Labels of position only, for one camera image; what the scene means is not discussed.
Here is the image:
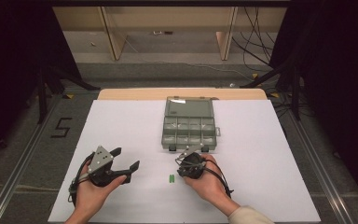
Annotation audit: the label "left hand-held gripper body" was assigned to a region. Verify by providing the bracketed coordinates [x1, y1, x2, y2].
[87, 145, 133, 188]

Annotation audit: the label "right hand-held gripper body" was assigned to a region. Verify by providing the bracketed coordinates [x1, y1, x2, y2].
[175, 143, 207, 180]

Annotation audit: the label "transparent green compartment box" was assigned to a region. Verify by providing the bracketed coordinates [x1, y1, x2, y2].
[161, 96, 222, 154]

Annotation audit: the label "person's right hand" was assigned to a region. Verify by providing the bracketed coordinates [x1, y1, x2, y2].
[184, 155, 241, 217]

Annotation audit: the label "person's left hand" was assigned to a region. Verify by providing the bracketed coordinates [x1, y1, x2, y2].
[74, 159, 128, 219]

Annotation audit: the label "white paper sheet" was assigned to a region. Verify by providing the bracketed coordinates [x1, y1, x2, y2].
[48, 99, 322, 224]

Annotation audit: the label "black metal stand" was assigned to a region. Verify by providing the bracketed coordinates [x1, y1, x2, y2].
[239, 59, 303, 121]
[36, 65, 101, 125]

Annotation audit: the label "black curtain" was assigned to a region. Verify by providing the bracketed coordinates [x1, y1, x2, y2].
[0, 0, 82, 164]
[269, 0, 358, 216]

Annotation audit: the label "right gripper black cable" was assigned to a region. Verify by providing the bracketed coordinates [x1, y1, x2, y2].
[204, 158, 235, 199]

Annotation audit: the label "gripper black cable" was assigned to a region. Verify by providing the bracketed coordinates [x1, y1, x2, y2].
[204, 158, 235, 199]
[67, 151, 96, 204]

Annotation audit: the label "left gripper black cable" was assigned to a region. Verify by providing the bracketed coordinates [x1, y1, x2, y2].
[67, 151, 96, 204]

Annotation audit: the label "aluminium floor rail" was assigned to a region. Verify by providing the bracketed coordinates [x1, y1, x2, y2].
[287, 108, 356, 224]
[0, 92, 63, 224]

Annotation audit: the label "black floor cables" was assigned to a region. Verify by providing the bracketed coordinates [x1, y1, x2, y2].
[231, 7, 277, 75]

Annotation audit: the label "beige wooden desk frame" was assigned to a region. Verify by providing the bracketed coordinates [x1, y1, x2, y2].
[52, 7, 288, 62]

